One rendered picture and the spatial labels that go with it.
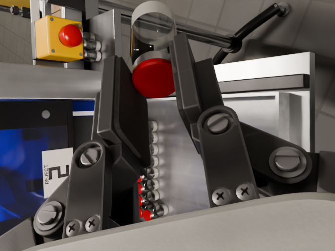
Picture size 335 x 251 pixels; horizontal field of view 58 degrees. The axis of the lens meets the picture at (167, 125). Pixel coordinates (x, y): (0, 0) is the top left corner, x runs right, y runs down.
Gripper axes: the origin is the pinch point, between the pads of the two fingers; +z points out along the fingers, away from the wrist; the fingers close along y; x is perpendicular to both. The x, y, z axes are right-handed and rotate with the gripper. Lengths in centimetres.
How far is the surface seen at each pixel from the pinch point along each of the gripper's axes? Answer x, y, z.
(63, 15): -22, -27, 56
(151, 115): -33.6, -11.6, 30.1
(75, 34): -18.1, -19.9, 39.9
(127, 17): -36, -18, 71
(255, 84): -23.5, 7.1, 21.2
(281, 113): -24.5, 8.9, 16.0
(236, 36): -76, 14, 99
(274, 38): -83, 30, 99
